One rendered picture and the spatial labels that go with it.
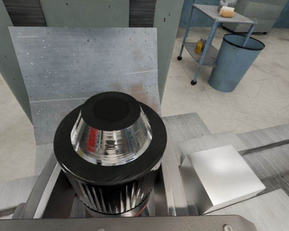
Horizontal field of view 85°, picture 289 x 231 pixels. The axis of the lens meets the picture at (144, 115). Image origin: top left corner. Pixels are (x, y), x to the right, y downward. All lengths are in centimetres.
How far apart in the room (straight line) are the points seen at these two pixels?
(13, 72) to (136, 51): 31
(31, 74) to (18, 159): 125
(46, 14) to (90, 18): 8
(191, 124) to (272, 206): 16
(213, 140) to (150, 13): 33
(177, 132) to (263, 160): 21
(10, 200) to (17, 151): 136
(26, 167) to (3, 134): 45
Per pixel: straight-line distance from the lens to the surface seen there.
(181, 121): 30
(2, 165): 167
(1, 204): 35
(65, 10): 43
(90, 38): 42
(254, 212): 22
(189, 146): 22
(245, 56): 224
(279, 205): 24
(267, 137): 49
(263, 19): 569
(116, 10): 43
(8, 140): 182
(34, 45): 44
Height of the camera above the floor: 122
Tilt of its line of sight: 45 degrees down
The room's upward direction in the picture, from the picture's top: 7 degrees clockwise
